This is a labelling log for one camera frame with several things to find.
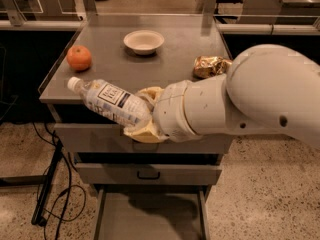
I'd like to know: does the orange fruit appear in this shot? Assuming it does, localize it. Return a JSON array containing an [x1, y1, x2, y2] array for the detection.
[[66, 45, 92, 71]]

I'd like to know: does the grey drawer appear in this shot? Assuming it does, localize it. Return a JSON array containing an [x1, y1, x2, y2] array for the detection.
[[92, 189, 211, 240], [76, 163, 221, 186], [54, 123, 232, 154]]

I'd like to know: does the grey drawer cabinet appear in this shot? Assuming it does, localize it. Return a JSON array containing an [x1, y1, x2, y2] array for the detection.
[[39, 15, 229, 192]]

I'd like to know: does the clear blue-label plastic bottle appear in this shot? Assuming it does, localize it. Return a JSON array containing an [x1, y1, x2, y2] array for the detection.
[[67, 77, 151, 127]]

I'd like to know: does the white horizontal rail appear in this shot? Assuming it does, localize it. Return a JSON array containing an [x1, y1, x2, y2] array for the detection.
[[0, 19, 320, 36]]

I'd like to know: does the black floor cable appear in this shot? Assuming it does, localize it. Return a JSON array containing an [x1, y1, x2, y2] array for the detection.
[[32, 121, 88, 240]]

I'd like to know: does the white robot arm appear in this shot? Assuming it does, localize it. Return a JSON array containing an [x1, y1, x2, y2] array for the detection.
[[124, 44, 320, 149]]

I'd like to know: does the grey bottom drawer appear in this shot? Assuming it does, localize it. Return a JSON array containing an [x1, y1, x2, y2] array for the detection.
[[92, 189, 211, 240]]

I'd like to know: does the gold crumpled chip bag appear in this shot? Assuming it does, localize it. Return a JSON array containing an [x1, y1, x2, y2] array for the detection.
[[193, 56, 232, 79]]

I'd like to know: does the grey middle drawer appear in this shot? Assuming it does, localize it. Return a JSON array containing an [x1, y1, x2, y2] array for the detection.
[[76, 163, 221, 186]]

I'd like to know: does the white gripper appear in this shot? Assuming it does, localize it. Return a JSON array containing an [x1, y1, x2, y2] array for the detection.
[[123, 80, 202, 144]]

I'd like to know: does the white paper bowl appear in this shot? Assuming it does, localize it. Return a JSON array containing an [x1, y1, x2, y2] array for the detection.
[[123, 30, 164, 55]]

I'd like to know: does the black table leg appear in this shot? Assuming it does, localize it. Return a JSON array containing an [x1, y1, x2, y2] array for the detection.
[[0, 142, 62, 226]]

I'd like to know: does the grey top drawer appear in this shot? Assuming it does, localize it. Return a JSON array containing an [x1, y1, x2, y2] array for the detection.
[[54, 123, 232, 154]]

